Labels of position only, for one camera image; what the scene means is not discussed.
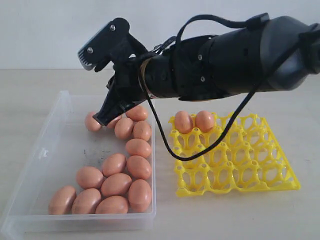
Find black camera cable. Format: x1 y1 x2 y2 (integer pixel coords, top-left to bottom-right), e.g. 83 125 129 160
146 12 320 162

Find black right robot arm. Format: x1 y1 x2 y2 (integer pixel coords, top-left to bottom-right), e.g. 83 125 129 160
94 15 320 126

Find yellow plastic egg tray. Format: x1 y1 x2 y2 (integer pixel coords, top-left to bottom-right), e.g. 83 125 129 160
174 113 301 197

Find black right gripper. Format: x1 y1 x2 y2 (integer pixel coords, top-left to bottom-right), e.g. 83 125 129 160
93 53 149 126

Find clear plastic container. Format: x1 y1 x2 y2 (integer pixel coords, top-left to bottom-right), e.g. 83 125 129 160
0 90 157 240

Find brown egg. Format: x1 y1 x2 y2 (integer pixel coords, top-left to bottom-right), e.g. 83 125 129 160
114 117 134 140
101 173 132 198
76 166 105 189
71 188 102 214
125 105 148 122
95 195 129 214
174 111 193 134
128 179 152 213
84 111 102 132
125 138 152 158
132 120 152 142
195 110 215 133
101 153 126 177
48 185 77 215
106 115 123 129
126 155 152 180

